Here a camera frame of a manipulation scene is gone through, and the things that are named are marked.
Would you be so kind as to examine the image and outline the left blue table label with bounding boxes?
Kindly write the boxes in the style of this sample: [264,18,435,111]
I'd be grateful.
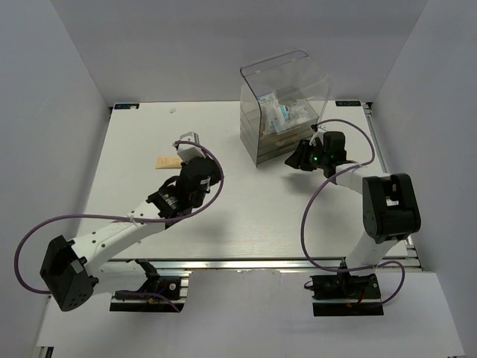
[113,103,139,110]

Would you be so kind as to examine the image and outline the right blue table label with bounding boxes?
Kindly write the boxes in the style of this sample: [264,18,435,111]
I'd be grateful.
[335,100,362,107]

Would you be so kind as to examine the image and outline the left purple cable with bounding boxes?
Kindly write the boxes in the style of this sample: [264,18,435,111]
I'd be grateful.
[13,139,225,313]

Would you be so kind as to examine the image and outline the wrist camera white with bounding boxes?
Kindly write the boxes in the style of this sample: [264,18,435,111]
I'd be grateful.
[174,131,205,163]
[309,128,326,146]

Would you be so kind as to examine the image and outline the beige makeup tube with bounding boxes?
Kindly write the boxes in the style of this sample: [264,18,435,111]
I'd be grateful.
[155,157,183,169]

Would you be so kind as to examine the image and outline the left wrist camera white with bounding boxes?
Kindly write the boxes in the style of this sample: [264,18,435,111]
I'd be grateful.
[174,131,205,163]

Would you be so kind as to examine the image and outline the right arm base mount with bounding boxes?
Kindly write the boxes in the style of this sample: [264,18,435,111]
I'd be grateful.
[303,274,384,317]

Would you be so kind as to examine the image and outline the clear acrylic organizer box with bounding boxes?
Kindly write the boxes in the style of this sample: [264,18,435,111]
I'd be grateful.
[239,48,332,166]

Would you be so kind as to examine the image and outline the blue table label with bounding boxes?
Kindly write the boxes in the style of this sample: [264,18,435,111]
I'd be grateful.
[335,100,362,107]
[113,103,139,110]

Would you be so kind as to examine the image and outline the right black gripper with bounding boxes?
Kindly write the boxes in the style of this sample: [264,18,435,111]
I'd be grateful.
[285,139,329,172]

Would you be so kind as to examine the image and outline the aluminium rail front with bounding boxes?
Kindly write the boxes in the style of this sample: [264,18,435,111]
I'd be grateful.
[110,237,421,271]

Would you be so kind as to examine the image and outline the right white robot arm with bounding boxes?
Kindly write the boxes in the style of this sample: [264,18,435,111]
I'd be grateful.
[285,131,421,298]

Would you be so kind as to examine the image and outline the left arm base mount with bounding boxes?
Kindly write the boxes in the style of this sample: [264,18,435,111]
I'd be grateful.
[110,259,186,313]

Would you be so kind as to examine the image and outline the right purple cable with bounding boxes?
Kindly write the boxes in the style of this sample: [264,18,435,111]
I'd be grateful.
[300,119,406,309]

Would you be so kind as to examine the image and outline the purple cable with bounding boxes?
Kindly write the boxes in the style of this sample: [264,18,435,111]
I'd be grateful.
[13,139,225,313]
[300,119,406,309]

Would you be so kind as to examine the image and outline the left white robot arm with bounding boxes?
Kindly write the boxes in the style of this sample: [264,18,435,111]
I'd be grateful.
[40,157,223,312]

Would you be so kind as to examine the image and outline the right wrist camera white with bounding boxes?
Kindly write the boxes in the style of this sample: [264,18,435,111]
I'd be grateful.
[309,128,326,146]

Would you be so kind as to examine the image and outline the white blue sachet packet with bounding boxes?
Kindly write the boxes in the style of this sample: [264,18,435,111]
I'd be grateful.
[259,92,287,135]

